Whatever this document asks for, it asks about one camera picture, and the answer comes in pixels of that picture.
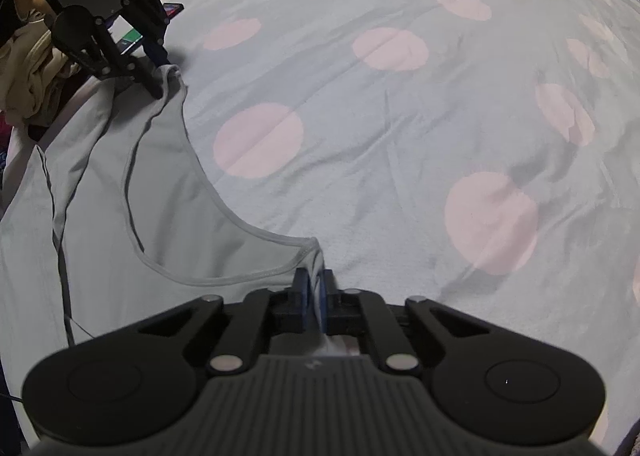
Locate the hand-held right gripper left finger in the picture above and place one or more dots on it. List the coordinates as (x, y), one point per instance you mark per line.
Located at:
(301, 288)

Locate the black smartphone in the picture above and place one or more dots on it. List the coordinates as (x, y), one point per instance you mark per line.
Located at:
(131, 39)

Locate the beige jacket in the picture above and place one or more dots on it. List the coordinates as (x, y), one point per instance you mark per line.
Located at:
(30, 76)

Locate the grey tank top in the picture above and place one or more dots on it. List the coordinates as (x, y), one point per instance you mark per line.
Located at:
(150, 216)

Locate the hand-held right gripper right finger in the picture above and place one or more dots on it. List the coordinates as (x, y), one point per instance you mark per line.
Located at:
(330, 291)

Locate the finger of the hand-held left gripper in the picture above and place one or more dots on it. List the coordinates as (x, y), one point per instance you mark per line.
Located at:
(117, 67)
(155, 31)

